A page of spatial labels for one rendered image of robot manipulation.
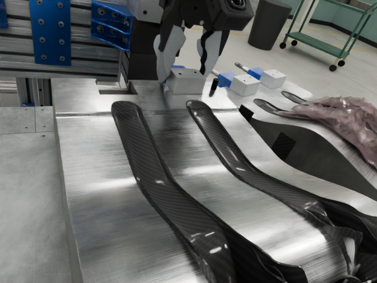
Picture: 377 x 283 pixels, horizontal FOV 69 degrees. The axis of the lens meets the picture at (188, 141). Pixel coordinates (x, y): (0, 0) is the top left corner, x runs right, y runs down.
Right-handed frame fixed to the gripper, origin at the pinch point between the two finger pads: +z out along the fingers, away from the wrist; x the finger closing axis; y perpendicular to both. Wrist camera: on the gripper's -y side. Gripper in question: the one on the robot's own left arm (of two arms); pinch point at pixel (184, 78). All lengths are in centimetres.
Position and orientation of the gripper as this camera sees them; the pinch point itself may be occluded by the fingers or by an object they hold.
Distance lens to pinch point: 44.9
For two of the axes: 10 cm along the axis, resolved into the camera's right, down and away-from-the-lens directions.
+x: -8.9, 0.8, -4.6
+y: -4.0, -6.3, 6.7
